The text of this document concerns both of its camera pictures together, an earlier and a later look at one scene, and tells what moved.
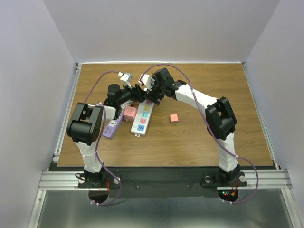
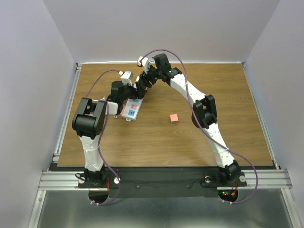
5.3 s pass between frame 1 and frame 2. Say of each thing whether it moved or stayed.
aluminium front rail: stayed
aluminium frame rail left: stayed
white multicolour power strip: moved
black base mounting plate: stayed
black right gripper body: moved
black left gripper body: stayed
